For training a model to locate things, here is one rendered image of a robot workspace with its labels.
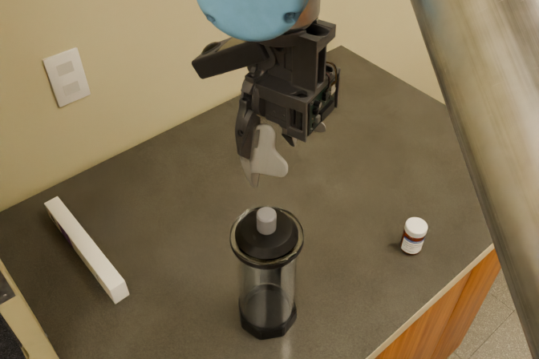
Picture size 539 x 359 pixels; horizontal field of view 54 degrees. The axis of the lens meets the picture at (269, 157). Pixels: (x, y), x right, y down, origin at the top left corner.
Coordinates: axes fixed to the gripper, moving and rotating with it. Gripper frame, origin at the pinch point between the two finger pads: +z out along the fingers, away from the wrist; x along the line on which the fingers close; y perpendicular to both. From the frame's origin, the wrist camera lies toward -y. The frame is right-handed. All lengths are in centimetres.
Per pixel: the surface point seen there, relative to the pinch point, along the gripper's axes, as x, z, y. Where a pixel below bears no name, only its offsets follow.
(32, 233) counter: -12, 37, -50
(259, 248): -4.0, 14.1, 0.5
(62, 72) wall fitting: 9, 13, -56
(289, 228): 1.2, 14.1, 2.2
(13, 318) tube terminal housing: -29.0, 18.5, -22.9
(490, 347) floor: 75, 134, 39
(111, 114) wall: 16, 28, -55
